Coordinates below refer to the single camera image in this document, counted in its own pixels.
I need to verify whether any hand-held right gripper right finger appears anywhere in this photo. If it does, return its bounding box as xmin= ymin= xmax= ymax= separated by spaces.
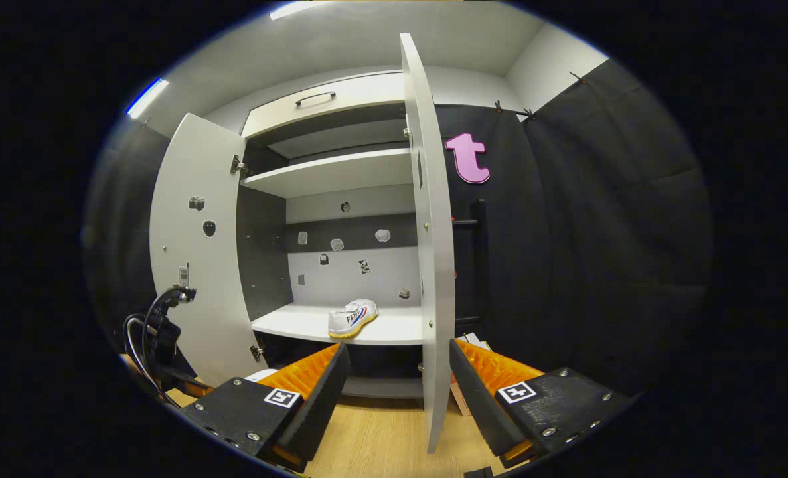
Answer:
xmin=448 ymin=338 xmax=635 ymax=469

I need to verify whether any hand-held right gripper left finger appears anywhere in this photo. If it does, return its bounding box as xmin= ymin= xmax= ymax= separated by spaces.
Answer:
xmin=180 ymin=342 xmax=353 ymax=474

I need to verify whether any white cabinet door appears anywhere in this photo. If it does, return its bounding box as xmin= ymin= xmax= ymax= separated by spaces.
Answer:
xmin=149 ymin=113 xmax=268 ymax=389
xmin=399 ymin=33 xmax=456 ymax=455

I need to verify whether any white shoe cabinet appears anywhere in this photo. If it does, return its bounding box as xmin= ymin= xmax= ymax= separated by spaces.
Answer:
xmin=236 ymin=70 xmax=428 ymax=399

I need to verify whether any white cabinet drawer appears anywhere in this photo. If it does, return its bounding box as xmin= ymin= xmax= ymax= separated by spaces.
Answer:
xmin=241 ymin=72 xmax=408 ymax=139

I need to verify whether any black backdrop cloth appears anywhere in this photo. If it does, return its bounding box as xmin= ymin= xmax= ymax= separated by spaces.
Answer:
xmin=83 ymin=58 xmax=714 ymax=399

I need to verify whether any ceiling light strip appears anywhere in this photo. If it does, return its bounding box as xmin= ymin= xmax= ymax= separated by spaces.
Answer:
xmin=269 ymin=1 xmax=315 ymax=21
xmin=125 ymin=78 xmax=170 ymax=120

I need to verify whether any black cable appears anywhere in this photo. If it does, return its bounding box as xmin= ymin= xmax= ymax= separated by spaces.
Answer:
xmin=123 ymin=292 xmax=182 ymax=406

